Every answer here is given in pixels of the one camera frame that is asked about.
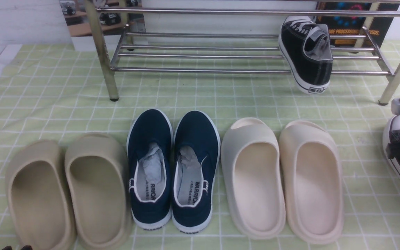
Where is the silver metal shoe rack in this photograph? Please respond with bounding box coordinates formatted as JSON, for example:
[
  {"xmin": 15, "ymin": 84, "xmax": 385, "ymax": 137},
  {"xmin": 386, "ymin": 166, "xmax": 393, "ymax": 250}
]
[{"xmin": 85, "ymin": 0, "xmax": 400, "ymax": 106}]

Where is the navy right slip-on shoe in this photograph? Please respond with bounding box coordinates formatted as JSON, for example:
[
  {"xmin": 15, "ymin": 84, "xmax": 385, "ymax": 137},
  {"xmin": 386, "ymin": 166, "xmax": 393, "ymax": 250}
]
[{"xmin": 171, "ymin": 110, "xmax": 221, "ymax": 234}]

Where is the navy slip-on shoe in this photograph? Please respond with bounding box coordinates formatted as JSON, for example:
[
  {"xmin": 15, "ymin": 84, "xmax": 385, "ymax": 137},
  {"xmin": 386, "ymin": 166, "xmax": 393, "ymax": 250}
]
[
  {"xmin": 126, "ymin": 109, "xmax": 173, "ymax": 231},
  {"xmin": 171, "ymin": 110, "xmax": 221, "ymax": 234}
]

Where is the navy left slip-on shoe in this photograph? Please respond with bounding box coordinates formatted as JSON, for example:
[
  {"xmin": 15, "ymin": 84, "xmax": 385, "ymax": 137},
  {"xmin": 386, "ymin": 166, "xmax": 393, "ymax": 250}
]
[{"xmin": 126, "ymin": 109, "xmax": 173, "ymax": 231}]

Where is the black image processing book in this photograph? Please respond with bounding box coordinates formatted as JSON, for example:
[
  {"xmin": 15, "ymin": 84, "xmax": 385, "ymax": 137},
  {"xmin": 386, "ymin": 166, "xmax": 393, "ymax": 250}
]
[{"xmin": 315, "ymin": 2, "xmax": 393, "ymax": 47}]

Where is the cream right foam slide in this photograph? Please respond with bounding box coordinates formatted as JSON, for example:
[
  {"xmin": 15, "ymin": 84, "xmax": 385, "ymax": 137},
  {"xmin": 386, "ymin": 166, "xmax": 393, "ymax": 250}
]
[{"xmin": 279, "ymin": 120, "xmax": 344, "ymax": 245}]

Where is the cream foam slide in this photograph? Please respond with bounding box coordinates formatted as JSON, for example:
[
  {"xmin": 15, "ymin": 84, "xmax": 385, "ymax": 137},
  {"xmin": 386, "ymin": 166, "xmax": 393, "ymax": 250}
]
[
  {"xmin": 221, "ymin": 117, "xmax": 286, "ymax": 240},
  {"xmin": 279, "ymin": 120, "xmax": 344, "ymax": 245}
]

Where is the cream left foam slide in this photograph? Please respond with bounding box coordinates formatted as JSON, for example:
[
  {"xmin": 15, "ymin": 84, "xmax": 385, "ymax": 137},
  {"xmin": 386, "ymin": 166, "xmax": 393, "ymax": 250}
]
[{"xmin": 221, "ymin": 117, "xmax": 286, "ymax": 240}]

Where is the leaning photo board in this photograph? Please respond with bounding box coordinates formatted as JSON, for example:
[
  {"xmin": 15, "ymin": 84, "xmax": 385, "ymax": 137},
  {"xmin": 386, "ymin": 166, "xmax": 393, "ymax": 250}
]
[{"xmin": 59, "ymin": 0, "xmax": 145, "ymax": 52}]

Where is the tan right foam slide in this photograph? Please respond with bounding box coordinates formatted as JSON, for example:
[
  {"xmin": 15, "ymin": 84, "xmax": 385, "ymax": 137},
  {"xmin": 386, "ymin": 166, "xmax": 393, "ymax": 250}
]
[{"xmin": 65, "ymin": 132, "xmax": 132, "ymax": 250}]

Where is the tan foam slide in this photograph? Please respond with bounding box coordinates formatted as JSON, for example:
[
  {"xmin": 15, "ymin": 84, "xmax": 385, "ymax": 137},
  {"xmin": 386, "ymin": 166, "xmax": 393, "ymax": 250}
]
[
  {"xmin": 65, "ymin": 132, "xmax": 132, "ymax": 250},
  {"xmin": 5, "ymin": 139, "xmax": 77, "ymax": 250}
]

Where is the green checkered floor cloth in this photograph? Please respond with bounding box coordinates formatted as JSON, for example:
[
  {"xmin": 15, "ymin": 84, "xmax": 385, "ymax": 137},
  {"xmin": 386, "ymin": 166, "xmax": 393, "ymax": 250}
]
[{"xmin": 0, "ymin": 44, "xmax": 400, "ymax": 250}]

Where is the tan left foam slide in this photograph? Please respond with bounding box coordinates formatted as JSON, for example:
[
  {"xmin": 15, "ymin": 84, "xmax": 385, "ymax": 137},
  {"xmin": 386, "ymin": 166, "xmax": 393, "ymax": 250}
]
[{"xmin": 5, "ymin": 139, "xmax": 77, "ymax": 250}]

